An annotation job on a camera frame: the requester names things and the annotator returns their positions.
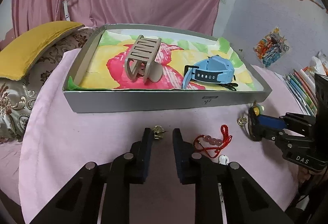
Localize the stack of books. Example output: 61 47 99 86
277 51 327 116

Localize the white window handle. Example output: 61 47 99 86
62 0 71 21

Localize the small gold earring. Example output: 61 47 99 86
237 116 248 127

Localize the colourful floral cloth liner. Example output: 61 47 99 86
68 30 262 91

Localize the floral patterned pillow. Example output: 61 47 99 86
1 27 95 143

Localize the colourful wall sticker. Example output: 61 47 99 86
254 27 290 68

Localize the white chain hair clip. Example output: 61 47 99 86
218 155 230 166

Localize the red string bead bracelet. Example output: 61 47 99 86
192 124 233 159

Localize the beige hair claw clip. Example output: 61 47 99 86
124 35 163 83

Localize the yellow pillow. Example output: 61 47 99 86
0 21 84 81

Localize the blue smart watch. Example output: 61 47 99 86
182 55 238 91

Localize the black spiral hair tie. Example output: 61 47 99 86
247 107 265 142

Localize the pink bed sheet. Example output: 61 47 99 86
1 49 298 223

